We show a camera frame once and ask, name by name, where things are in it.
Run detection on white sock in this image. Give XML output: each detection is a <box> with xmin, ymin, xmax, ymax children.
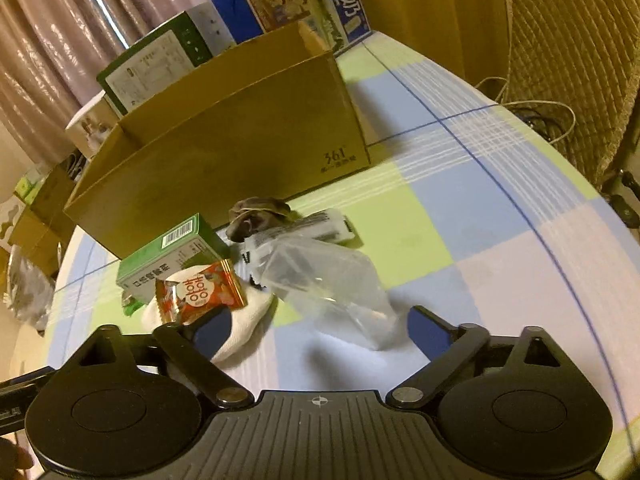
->
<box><xmin>140</xmin><ymin>284</ymin><xmax>277</xmax><ymax>365</ymax></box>

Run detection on red snack packet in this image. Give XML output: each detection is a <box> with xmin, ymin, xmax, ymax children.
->
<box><xmin>155</xmin><ymin>259</ymin><xmax>246</xmax><ymax>325</ymax></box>

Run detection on small green medicine box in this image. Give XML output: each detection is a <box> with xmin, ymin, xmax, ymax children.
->
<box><xmin>116</xmin><ymin>214</ymin><xmax>230</xmax><ymax>304</ymax></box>

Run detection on clear plastic bag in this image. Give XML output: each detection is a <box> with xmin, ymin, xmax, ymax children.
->
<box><xmin>242</xmin><ymin>235</ymin><xmax>399</xmax><ymax>351</ymax></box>

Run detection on brown velvet scrunchie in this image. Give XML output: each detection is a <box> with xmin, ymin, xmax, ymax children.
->
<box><xmin>226</xmin><ymin>197</ymin><xmax>292</xmax><ymax>243</ymax></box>

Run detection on small green candy packet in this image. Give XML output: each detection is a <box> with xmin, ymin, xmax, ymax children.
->
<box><xmin>122</xmin><ymin>292</ymin><xmax>145</xmax><ymax>318</ymax></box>

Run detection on person left hand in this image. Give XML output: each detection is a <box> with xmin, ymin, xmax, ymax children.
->
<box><xmin>0</xmin><ymin>438</ymin><xmax>34</xmax><ymax>480</ymax></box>

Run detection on white crumpled plastic bag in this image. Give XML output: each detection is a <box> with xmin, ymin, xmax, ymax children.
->
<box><xmin>3</xmin><ymin>245</ymin><xmax>54</xmax><ymax>333</ymax></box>

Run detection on checked tablecloth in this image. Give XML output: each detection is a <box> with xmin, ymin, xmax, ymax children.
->
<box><xmin>45</xmin><ymin>30</ymin><xmax>640</xmax><ymax>466</ymax></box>

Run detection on brown cardboard storage box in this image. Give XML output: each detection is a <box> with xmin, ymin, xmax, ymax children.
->
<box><xmin>9</xmin><ymin>162</ymin><xmax>76</xmax><ymax>278</ymax></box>

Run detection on white photo product box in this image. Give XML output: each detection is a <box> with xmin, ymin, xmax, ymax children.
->
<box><xmin>65</xmin><ymin>90</ymin><xmax>122</xmax><ymax>159</ymax></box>

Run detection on open brown cardboard box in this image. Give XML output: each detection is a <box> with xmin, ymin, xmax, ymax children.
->
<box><xmin>65</xmin><ymin>22</ymin><xmax>370</xmax><ymax>258</ymax></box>

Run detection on green milk carton box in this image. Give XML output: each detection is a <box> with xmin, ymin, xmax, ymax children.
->
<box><xmin>96</xmin><ymin>1</ymin><xmax>235</xmax><ymax>116</ymax></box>

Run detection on golden yellow curtain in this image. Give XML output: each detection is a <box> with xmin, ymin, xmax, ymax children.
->
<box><xmin>361</xmin><ymin>0</ymin><xmax>509</xmax><ymax>84</ymax></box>

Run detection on pink window curtain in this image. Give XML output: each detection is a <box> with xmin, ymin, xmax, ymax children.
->
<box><xmin>1</xmin><ymin>0</ymin><xmax>206</xmax><ymax>167</ymax></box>

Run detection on blue milk carton box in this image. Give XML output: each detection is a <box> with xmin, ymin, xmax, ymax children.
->
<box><xmin>212</xmin><ymin>0</ymin><xmax>371</xmax><ymax>54</ymax></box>

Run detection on white cable on floor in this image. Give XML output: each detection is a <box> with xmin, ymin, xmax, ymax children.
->
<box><xmin>474</xmin><ymin>76</ymin><xmax>577</xmax><ymax>146</ymax></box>

